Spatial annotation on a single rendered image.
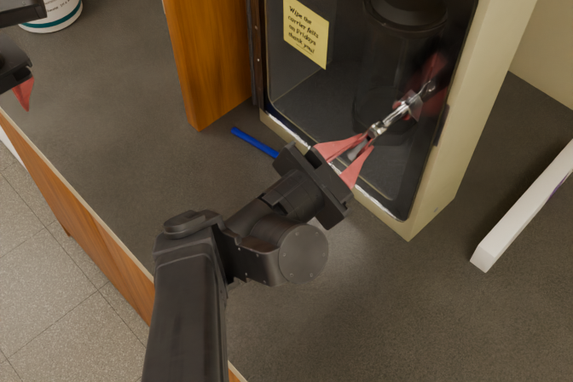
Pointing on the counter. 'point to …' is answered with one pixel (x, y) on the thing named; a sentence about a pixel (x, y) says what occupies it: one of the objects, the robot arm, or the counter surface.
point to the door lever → (379, 129)
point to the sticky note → (305, 30)
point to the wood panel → (206, 30)
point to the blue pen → (254, 142)
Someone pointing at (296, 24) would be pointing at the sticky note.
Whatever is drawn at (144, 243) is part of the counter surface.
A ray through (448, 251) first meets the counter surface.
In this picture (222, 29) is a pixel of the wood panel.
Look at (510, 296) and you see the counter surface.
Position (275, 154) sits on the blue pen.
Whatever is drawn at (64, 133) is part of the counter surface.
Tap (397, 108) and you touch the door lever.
